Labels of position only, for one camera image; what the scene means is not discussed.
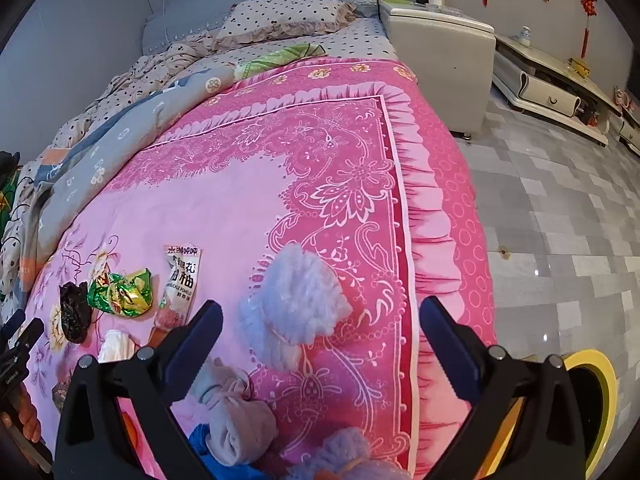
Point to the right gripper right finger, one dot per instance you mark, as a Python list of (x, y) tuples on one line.
[(523, 422)]

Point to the black plastic bag ball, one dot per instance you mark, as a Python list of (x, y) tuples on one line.
[(76, 314)]

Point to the grey sock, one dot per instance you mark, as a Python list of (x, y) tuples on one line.
[(241, 428)]

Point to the lilac fluffy cloth ball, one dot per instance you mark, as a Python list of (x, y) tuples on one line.
[(299, 300)]

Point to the yellow rim trash bin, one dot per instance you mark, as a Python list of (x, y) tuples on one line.
[(593, 380)]

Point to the left hand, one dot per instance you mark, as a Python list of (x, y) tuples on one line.
[(27, 414)]

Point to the white plastic bag ball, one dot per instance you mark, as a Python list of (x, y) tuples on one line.
[(117, 346)]

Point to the green foil snack wrapper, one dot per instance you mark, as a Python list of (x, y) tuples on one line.
[(128, 295)]

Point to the green floral folded blanket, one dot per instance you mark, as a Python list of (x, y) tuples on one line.
[(9, 172)]

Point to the pomelo drink sachet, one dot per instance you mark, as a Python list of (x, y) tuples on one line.
[(173, 309)]

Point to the grey patterned quilt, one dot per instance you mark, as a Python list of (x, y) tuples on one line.
[(69, 179)]

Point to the polka dot crumpled duvet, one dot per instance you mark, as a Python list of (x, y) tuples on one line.
[(149, 74)]

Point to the pink floral bedspread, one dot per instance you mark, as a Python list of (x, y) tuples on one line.
[(344, 158)]

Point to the white low tv cabinet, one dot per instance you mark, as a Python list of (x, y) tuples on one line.
[(538, 83)]

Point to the polka dot pillow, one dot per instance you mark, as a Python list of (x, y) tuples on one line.
[(257, 21)]

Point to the white bedside cabinet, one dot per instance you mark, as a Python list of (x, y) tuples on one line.
[(451, 54)]

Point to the red chinese knot right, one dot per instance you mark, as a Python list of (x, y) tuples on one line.
[(589, 7)]

